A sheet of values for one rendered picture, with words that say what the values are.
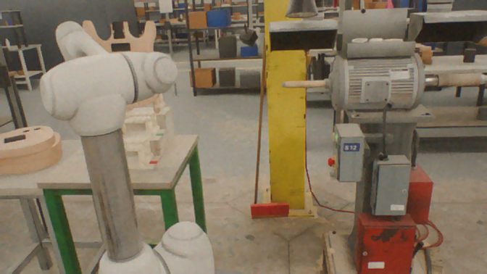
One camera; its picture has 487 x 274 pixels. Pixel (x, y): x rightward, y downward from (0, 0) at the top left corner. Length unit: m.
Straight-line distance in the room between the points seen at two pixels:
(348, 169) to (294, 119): 1.25
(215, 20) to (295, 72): 4.02
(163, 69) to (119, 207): 0.38
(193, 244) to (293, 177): 1.82
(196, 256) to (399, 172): 0.99
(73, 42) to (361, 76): 1.15
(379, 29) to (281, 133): 1.22
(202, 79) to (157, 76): 5.85
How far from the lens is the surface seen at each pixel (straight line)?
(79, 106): 0.91
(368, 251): 1.95
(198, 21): 6.61
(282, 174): 2.91
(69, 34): 1.50
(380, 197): 1.82
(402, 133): 1.82
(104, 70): 0.92
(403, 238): 1.94
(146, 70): 0.93
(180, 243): 1.19
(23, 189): 1.95
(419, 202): 2.00
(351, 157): 1.53
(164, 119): 1.97
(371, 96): 1.69
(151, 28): 1.79
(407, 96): 1.76
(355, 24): 1.83
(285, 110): 2.72
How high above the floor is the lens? 1.65
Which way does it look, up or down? 21 degrees down
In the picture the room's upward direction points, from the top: 3 degrees counter-clockwise
